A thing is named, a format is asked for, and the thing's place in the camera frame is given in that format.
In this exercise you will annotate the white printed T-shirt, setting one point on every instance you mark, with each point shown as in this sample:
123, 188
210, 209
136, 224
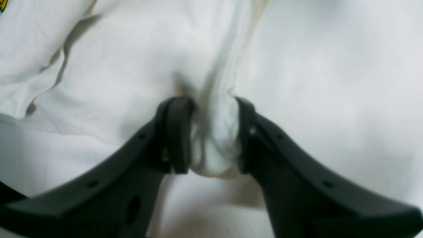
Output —
79, 77

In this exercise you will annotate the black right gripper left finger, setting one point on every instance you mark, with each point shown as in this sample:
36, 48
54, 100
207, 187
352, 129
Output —
116, 199

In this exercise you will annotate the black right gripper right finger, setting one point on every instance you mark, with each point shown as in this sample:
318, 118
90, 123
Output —
304, 199

